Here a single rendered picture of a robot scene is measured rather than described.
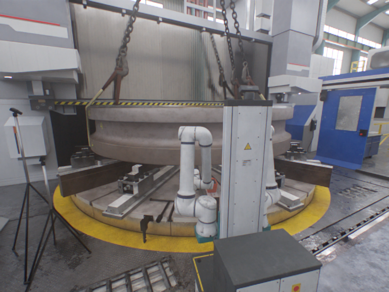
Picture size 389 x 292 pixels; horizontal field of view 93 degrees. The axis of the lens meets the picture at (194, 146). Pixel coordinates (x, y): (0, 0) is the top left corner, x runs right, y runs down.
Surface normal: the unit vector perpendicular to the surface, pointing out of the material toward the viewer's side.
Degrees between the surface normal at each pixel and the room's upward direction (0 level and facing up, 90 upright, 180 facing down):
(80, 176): 90
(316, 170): 90
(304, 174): 90
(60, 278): 0
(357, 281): 0
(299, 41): 90
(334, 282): 0
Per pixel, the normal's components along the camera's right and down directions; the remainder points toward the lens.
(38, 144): 0.46, 0.18
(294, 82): -0.89, 0.09
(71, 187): 0.76, 0.13
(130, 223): -0.27, 0.19
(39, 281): 0.00, -0.98
